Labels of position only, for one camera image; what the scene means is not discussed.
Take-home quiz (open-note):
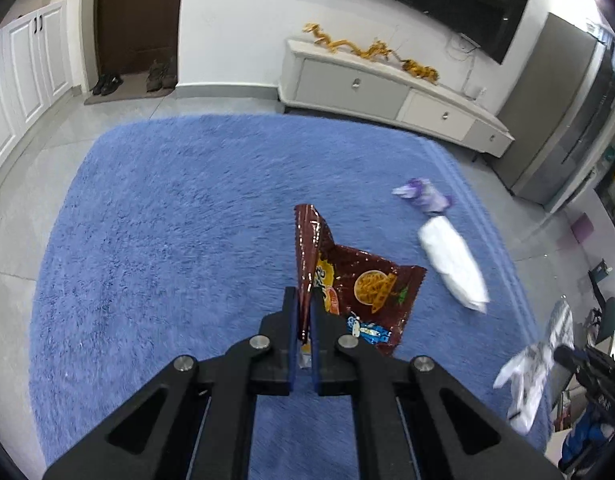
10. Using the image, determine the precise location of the large black wall television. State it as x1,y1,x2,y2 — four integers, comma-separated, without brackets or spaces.
285,0,533,65

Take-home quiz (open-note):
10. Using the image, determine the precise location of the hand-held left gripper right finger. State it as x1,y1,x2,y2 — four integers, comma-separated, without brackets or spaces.
310,302,563,480

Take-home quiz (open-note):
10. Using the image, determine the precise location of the white plastic packet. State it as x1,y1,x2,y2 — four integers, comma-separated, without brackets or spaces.
418,217,491,316

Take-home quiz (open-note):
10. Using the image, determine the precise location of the grey steel refrigerator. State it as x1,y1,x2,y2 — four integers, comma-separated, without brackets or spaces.
497,12,615,213

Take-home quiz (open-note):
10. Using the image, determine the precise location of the purple wrapper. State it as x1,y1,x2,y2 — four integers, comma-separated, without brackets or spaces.
392,176,454,217

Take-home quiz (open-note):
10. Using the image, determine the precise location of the small dark storage bin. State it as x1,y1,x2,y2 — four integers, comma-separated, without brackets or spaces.
590,259,613,286

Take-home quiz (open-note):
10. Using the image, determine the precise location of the long golden dragon ornament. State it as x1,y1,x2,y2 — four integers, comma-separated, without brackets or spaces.
302,22,395,61

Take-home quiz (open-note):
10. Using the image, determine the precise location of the blurred blue object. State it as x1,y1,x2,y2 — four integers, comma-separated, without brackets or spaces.
560,407,615,471

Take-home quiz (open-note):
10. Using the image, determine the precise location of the white plastic bag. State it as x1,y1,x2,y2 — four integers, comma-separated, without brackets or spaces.
493,300,575,433

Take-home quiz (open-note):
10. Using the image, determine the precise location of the thin television cable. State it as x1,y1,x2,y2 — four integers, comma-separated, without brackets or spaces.
450,32,481,96

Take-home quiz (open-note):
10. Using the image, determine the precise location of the dark red snack bag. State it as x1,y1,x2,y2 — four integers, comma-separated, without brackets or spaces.
294,203,427,358

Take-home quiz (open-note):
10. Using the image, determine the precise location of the dark brown entrance door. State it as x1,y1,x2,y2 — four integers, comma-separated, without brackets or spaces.
95,0,187,77

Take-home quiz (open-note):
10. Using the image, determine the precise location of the white panelled cabinet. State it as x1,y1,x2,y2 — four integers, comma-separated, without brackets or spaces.
0,0,73,171

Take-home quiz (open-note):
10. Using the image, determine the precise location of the blue fluffy blanket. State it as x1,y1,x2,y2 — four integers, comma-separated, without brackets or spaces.
28,114,555,480

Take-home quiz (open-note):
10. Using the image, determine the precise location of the short golden dragon ornament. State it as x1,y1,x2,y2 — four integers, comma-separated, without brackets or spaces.
401,59,441,83

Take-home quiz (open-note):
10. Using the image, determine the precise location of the purple stool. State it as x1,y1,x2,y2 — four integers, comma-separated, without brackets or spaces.
571,212,595,243

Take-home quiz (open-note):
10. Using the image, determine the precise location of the white grey television cabinet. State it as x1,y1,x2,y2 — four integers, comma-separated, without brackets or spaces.
278,37,515,158

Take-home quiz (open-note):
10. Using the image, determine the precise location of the brown door mat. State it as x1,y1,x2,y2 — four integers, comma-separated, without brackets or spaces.
84,72,178,106

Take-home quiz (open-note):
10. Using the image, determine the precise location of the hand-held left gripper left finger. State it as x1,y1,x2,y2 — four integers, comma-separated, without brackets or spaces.
45,286,308,480

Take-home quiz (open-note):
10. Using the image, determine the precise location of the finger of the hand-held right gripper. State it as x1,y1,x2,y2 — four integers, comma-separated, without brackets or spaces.
554,344,615,403

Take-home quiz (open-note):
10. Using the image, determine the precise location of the teal chair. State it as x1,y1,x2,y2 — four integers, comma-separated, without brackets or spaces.
590,297,615,351

